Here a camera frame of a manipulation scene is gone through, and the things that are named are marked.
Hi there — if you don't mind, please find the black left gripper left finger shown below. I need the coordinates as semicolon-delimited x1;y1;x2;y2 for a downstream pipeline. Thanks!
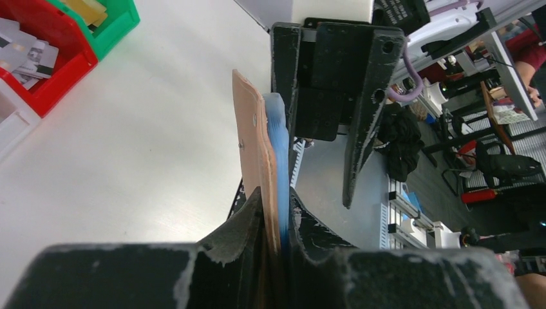
6;189;264;308

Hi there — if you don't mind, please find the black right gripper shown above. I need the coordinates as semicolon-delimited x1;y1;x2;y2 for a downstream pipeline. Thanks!
270;22;406;209

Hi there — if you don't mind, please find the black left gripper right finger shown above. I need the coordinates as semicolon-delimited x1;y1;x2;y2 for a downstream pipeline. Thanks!
289;190;527;308

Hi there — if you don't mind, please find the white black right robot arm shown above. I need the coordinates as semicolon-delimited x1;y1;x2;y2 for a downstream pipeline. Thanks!
268;1;496;207

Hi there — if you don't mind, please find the gold cards stack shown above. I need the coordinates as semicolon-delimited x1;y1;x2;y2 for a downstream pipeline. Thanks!
61;0;108;27

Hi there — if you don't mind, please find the silver cards stack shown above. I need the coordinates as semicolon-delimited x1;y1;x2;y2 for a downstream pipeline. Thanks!
1;18;59;90

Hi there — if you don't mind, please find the black cloth pile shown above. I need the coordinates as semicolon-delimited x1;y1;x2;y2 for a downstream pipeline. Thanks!
375;103;424;182

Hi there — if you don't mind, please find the red fire extinguisher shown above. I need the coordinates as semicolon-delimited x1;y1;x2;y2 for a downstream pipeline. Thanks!
461;189;499;204

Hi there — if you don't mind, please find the black office chair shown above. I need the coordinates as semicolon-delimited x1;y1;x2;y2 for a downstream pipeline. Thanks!
441;140;546;192

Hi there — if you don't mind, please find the green plastic bin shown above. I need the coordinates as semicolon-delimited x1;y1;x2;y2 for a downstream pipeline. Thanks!
48;0;140;61

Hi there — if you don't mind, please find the white plastic bin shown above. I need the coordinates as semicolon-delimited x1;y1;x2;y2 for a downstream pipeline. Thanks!
1;80;41;160

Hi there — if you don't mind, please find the red plastic bin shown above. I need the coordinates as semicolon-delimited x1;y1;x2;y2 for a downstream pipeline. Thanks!
1;1;99;118

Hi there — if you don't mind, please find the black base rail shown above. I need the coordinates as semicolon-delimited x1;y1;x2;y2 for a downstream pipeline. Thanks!
227;180;247;219

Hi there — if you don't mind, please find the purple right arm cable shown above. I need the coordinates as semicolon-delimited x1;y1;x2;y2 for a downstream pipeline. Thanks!
387;40;425;103

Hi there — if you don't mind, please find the white cable duct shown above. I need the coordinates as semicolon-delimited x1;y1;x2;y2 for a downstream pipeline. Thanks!
289;138;306;188

